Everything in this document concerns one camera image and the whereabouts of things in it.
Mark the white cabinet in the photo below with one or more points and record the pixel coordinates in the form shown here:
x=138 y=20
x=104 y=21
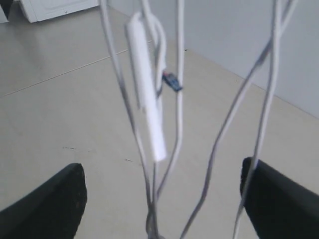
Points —
x=40 y=10

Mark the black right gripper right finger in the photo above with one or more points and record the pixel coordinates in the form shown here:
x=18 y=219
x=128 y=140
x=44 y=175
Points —
x=280 y=208

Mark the white wired earphones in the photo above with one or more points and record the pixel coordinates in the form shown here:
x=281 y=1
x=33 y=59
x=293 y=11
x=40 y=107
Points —
x=147 y=48

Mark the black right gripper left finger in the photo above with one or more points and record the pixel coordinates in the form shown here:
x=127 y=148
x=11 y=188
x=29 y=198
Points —
x=53 y=210

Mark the small blue object on floor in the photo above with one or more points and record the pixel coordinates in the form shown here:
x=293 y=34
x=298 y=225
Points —
x=172 y=81

